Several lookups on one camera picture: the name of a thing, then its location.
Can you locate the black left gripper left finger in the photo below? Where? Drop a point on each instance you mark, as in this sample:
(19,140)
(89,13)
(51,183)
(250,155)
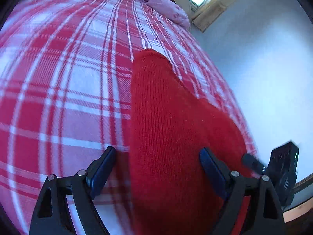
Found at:
(51,213)

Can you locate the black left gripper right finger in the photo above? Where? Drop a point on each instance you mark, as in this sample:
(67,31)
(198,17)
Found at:
(252,202)

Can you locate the red knit embroidered sweater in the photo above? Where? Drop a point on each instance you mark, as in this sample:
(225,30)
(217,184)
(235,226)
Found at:
(171,193)

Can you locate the red white plaid bedspread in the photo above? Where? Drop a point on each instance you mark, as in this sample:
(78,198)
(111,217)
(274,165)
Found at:
(66,67)

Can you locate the yellow curtain right panel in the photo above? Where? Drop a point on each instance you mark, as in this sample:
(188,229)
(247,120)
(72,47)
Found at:
(209,11)

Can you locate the pink folded blanket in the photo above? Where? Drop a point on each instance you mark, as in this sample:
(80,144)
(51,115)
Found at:
(170,10)

